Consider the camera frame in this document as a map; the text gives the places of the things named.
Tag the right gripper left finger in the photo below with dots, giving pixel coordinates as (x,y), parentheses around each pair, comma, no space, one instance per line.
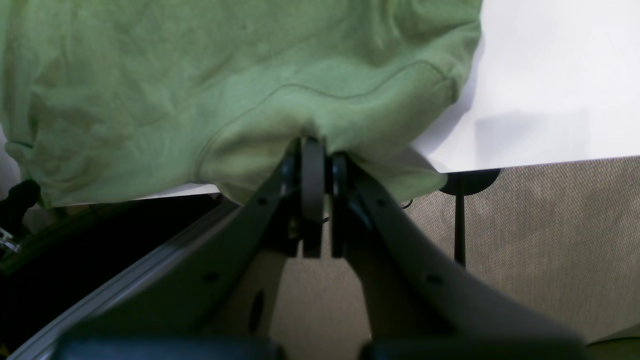
(211,305)

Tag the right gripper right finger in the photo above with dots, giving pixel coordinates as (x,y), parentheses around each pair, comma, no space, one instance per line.
(421,304)

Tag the green t-shirt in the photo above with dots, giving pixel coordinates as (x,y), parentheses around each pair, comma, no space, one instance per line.
(113,100)

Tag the black round table stand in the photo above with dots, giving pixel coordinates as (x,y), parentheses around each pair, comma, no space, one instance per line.
(462,186)

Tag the grey metal table-side rail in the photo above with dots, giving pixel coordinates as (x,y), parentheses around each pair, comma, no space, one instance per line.
(89,261)

